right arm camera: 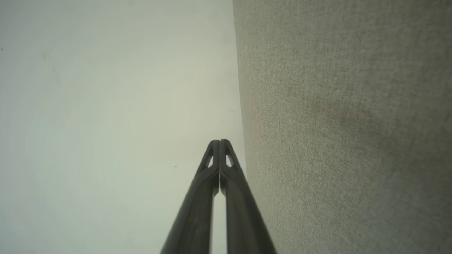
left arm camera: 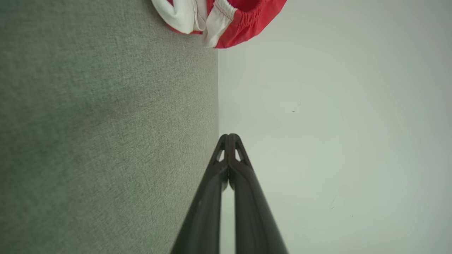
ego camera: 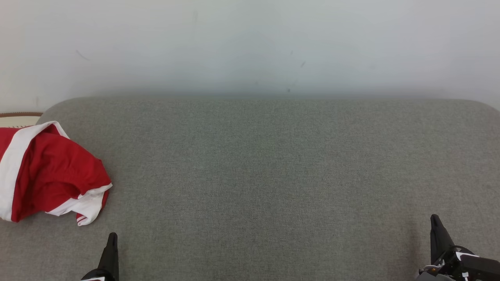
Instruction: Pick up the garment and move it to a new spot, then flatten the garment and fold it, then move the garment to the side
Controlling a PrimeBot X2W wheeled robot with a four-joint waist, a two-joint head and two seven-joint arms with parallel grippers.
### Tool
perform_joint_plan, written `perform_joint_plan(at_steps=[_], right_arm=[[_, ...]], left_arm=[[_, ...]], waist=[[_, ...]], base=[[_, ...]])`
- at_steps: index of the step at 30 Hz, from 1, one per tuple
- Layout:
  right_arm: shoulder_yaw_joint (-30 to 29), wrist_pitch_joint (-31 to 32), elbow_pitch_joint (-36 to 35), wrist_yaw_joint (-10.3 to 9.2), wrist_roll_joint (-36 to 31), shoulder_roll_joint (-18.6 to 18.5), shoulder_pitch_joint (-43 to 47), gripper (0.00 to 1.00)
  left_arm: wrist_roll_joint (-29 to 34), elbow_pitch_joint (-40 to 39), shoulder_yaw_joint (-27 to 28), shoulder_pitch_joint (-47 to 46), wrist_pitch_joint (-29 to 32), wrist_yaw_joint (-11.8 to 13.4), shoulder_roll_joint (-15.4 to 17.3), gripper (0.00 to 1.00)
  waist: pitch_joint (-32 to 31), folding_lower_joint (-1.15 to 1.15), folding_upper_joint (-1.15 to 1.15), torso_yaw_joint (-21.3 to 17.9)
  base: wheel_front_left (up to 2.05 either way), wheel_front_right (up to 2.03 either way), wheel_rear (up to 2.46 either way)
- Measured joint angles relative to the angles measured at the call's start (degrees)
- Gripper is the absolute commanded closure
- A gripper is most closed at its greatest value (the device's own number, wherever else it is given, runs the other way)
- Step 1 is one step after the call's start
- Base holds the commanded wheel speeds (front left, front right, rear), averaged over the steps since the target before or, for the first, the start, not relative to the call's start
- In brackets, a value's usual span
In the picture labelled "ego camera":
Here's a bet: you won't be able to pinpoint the cream laundry basket brown rim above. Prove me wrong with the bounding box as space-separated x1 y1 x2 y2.
0 112 43 128

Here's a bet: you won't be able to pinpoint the red shirt white striped sleeves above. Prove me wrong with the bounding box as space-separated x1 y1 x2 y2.
12 132 113 226

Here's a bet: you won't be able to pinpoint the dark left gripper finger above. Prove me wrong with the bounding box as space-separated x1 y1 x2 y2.
98 233 120 281

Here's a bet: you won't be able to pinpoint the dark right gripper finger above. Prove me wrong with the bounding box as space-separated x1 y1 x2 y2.
430 214 456 266

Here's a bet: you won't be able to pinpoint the grey fabric sofa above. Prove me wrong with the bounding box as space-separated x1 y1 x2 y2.
0 97 500 281

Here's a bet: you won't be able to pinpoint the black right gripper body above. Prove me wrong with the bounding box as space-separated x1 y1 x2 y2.
420 253 467 281

